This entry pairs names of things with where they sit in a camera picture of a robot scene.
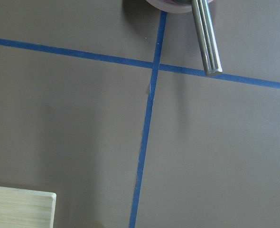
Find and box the metal scoop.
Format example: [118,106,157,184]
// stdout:
[191,0,223,76]

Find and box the pink bowl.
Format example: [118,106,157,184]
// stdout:
[146,0,214,14]

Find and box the wooden cutting board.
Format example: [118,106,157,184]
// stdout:
[0,186,56,228]

